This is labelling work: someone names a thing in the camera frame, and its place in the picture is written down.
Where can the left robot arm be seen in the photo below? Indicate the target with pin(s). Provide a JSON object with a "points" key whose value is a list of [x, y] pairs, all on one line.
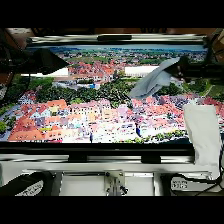
{"points": [[43, 61]]}

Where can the grey T-shirt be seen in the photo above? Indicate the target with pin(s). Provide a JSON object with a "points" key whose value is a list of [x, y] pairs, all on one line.
{"points": [[153, 81]]}

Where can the silver frame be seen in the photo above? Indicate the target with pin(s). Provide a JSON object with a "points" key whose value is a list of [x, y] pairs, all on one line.
{"points": [[100, 166]]}

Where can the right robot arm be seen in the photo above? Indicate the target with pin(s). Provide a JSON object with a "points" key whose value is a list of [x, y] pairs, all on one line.
{"points": [[200, 70]]}

